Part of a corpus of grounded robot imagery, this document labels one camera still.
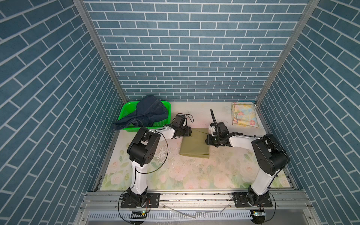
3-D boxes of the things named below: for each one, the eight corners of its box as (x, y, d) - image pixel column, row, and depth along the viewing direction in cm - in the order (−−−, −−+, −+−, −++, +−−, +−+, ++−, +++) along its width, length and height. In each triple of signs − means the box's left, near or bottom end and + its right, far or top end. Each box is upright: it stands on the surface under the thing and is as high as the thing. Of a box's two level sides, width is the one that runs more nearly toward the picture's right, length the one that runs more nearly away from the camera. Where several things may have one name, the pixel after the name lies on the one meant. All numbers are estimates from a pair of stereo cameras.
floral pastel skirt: (232, 124, 108) (233, 122, 106) (230, 104, 122) (231, 101, 120) (257, 127, 107) (259, 125, 104) (252, 106, 121) (253, 103, 119)
